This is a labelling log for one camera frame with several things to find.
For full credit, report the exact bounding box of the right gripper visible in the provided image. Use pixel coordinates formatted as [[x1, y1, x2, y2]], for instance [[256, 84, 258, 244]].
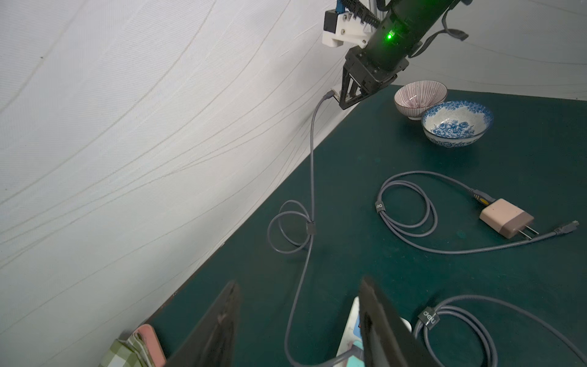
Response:
[[338, 46, 409, 110]]

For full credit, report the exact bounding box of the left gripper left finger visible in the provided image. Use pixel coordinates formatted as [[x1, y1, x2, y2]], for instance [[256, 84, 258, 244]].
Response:
[[166, 281, 241, 367]]

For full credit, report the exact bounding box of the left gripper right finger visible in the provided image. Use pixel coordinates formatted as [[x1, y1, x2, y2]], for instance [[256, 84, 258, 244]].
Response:
[[359, 277, 437, 367]]

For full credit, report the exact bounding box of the white colourful power strip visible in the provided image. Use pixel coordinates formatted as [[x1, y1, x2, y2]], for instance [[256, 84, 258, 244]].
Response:
[[334, 295, 414, 367]]

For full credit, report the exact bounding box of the grey cable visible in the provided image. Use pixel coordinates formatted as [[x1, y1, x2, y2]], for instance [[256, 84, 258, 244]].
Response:
[[411, 294, 587, 367], [267, 89, 363, 367], [375, 170, 581, 255]]

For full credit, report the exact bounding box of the silver mp3 player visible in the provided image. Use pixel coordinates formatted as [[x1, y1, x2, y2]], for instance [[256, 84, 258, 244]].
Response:
[[332, 84, 342, 103]]

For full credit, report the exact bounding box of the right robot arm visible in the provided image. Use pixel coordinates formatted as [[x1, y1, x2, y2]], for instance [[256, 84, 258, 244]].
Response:
[[338, 1, 469, 110]]

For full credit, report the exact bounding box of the pink tray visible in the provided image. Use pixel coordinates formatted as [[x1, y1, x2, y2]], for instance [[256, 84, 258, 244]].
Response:
[[132, 324, 167, 367]]

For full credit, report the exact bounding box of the pink striped bowl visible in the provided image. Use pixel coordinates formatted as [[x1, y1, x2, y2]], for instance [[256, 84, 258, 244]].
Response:
[[394, 80, 448, 121]]

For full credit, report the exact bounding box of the green checkered cloth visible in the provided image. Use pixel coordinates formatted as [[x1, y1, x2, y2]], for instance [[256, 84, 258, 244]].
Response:
[[99, 333, 154, 367]]

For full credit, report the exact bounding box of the blue patterned bowl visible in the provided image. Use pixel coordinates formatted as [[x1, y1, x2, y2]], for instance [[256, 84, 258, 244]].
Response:
[[421, 101, 494, 148]]

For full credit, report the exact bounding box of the pink charger near bowls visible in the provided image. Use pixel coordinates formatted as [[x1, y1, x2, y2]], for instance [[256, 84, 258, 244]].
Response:
[[479, 199, 539, 239]]

